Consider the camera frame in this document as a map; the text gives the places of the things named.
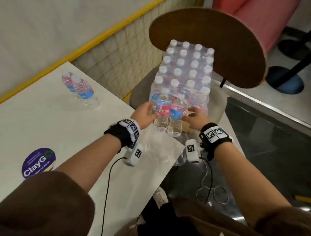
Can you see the person's right hand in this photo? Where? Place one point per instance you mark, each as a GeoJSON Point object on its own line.
{"type": "Point", "coordinates": [198, 120]}

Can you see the person's left hand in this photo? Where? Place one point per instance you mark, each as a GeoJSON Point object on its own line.
{"type": "Point", "coordinates": [142, 115]}

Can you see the person's right thumb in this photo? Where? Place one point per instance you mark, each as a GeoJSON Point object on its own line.
{"type": "Point", "coordinates": [186, 119]}

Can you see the person's left thumb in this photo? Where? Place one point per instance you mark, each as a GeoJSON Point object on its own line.
{"type": "Point", "coordinates": [153, 116]}

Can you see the water bottle with blue label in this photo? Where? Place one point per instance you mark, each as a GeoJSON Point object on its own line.
{"type": "Point", "coordinates": [175, 127]}

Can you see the water bottle with pink label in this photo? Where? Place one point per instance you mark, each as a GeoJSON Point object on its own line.
{"type": "Point", "coordinates": [162, 100]}

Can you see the person's left forearm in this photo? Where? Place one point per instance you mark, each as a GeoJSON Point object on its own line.
{"type": "Point", "coordinates": [90, 156]}

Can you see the person's right forearm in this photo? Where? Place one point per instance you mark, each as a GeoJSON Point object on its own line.
{"type": "Point", "coordinates": [247, 180]}

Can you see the clear plastic wrap sheet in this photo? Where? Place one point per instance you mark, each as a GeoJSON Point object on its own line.
{"type": "Point", "coordinates": [158, 148]}

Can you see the shrink-wrapped pack of water bottles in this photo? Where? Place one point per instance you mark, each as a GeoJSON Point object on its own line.
{"type": "Point", "coordinates": [184, 68]}

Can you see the lying water bottle blue label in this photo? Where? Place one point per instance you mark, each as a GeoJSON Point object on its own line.
{"type": "Point", "coordinates": [85, 92]}

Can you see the white shoe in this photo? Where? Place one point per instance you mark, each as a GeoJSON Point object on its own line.
{"type": "Point", "coordinates": [160, 197]}

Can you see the metal floor strip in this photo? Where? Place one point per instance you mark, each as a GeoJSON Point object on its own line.
{"type": "Point", "coordinates": [267, 107]}

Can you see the brown wooden chair backrest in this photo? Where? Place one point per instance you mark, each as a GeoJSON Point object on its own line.
{"type": "Point", "coordinates": [230, 43]}

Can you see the lying water bottle pink label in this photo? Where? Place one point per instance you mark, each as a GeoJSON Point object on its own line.
{"type": "Point", "coordinates": [66, 81]}

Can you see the black trousers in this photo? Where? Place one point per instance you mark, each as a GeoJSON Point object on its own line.
{"type": "Point", "coordinates": [162, 222]}

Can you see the blue round stand base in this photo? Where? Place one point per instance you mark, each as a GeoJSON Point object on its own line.
{"type": "Point", "coordinates": [289, 85]}

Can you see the round purple sticker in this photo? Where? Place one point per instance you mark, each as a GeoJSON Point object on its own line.
{"type": "Point", "coordinates": [38, 163]}

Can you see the pink upholstered seat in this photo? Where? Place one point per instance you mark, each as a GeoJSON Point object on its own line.
{"type": "Point", "coordinates": [262, 19]}

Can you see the black round stand base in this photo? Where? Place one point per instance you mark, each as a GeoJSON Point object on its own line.
{"type": "Point", "coordinates": [291, 49]}

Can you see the brown shirt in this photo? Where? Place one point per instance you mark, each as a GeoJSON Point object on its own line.
{"type": "Point", "coordinates": [43, 206]}

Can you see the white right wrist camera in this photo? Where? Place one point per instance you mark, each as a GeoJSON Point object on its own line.
{"type": "Point", "coordinates": [193, 152]}

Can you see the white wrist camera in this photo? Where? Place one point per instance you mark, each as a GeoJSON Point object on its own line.
{"type": "Point", "coordinates": [193, 152]}
{"type": "Point", "coordinates": [133, 155]}

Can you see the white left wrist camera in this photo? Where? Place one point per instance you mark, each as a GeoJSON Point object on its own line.
{"type": "Point", "coordinates": [133, 155]}

